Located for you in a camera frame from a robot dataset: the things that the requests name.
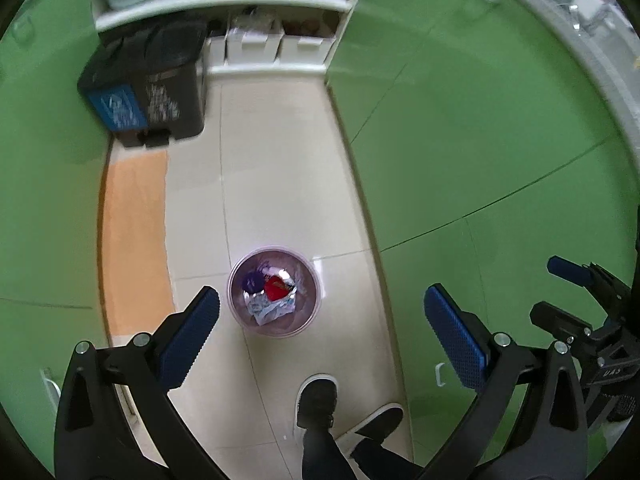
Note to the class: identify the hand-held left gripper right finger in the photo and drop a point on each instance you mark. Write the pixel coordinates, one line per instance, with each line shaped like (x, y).
(452, 340)

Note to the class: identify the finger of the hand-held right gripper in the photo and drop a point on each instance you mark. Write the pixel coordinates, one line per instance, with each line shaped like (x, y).
(567, 269)
(552, 317)

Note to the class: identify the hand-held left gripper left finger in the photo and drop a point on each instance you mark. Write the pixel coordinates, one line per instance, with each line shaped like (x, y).
(192, 340)

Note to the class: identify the white plastic bag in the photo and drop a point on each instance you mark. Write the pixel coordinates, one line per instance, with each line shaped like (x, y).
(270, 312)

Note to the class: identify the red cloth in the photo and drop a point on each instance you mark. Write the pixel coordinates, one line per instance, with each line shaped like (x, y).
(276, 288)

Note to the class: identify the pink trash bin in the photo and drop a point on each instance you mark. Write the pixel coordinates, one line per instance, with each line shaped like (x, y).
(302, 320)

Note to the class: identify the person's right hand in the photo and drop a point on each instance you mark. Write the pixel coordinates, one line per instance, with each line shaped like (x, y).
(624, 406)

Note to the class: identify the black shoe white sole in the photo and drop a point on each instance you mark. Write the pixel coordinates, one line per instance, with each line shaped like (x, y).
(315, 400)
(375, 422)

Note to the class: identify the orange floor mat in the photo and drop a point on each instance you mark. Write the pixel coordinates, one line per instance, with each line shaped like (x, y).
(135, 240)

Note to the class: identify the person's dark trousers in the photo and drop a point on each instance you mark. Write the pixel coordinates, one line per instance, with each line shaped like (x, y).
(320, 457)

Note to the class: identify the black pedal bin blue label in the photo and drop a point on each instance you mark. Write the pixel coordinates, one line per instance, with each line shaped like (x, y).
(170, 95)

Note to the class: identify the white storage box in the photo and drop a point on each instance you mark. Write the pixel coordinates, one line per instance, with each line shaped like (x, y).
(252, 42)
(305, 46)

